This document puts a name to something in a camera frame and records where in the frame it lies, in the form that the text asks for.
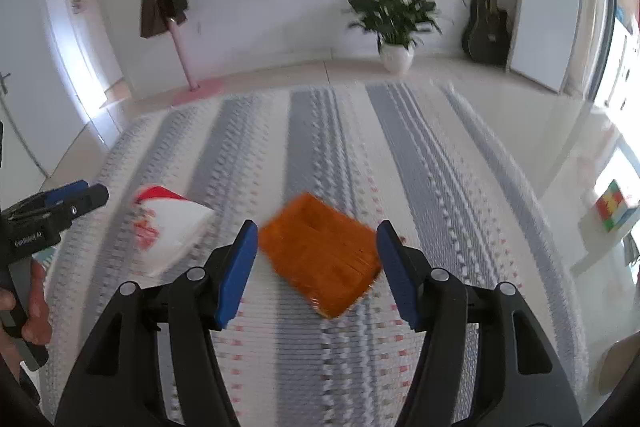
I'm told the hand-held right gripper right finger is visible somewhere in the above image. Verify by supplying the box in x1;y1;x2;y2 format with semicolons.
376;220;583;427

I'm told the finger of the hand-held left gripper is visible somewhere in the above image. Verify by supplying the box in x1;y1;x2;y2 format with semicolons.
62;184;110;220
42;181;90;208

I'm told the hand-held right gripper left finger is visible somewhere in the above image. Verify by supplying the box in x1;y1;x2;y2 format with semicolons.
55;219;259;427

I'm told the white red paper bag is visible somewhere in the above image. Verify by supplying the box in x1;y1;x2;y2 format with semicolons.
131;185;217;279

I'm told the orange snack packet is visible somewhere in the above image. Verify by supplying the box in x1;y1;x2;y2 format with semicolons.
258;192;385;320

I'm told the person's left hand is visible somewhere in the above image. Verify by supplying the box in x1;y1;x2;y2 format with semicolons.
25;258;54;344

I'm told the grey white striped blanket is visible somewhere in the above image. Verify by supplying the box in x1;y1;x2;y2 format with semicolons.
40;84;591;427

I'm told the pink coat rack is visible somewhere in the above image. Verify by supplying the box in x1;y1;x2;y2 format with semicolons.
162;0;226;102

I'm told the brown handbag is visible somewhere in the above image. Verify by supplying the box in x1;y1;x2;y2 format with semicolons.
140;0;168;38

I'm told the white low table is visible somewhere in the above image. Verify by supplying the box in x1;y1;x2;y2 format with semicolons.
570;207;640;278

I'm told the dark handbag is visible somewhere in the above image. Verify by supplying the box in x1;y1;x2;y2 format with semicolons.
160;0;190;25

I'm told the colourful block box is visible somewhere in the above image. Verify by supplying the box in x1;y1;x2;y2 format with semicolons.
595;179;640;233

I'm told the potted green plant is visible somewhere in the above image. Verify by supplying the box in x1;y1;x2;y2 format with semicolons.
346;0;443;75

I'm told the plain white door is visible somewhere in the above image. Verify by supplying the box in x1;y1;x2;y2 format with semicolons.
506;0;598;94

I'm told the white door with handle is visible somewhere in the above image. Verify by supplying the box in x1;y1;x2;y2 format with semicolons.
0;57;53;180

